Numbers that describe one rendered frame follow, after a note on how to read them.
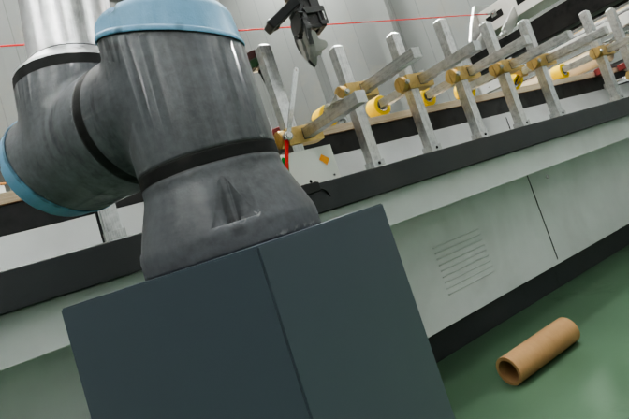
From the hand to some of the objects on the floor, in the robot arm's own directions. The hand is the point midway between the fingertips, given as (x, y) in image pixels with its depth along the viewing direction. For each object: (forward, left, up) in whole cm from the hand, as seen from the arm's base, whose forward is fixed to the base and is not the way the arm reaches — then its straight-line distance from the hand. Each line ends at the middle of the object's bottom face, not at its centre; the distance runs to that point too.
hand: (311, 62), depth 127 cm
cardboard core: (-24, -36, -101) cm, 110 cm away
